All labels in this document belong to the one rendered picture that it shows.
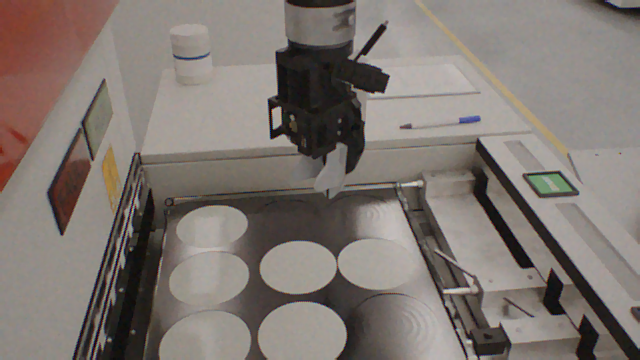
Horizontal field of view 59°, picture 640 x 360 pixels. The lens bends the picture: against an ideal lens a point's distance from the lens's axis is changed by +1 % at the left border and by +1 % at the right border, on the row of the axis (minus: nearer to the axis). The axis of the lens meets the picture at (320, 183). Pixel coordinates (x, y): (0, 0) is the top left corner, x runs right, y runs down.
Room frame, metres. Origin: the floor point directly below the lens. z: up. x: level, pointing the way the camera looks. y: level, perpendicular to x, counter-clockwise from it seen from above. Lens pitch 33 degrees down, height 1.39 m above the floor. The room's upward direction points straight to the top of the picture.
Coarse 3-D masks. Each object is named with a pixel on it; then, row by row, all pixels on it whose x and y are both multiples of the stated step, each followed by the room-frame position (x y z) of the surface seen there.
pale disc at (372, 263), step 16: (368, 240) 0.60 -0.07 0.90; (384, 240) 0.60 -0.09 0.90; (352, 256) 0.57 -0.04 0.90; (368, 256) 0.57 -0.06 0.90; (384, 256) 0.57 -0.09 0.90; (400, 256) 0.57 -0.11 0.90; (352, 272) 0.54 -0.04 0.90; (368, 272) 0.54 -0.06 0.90; (384, 272) 0.54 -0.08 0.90; (400, 272) 0.54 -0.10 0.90; (384, 288) 0.51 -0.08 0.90
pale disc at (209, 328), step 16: (192, 320) 0.46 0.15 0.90; (208, 320) 0.46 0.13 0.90; (224, 320) 0.46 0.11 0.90; (240, 320) 0.46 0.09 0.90; (176, 336) 0.43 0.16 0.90; (192, 336) 0.43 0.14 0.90; (208, 336) 0.43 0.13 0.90; (224, 336) 0.43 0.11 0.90; (240, 336) 0.43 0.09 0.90; (160, 352) 0.41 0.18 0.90; (176, 352) 0.41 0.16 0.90; (192, 352) 0.41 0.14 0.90; (208, 352) 0.41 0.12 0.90; (224, 352) 0.41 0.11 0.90; (240, 352) 0.41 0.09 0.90
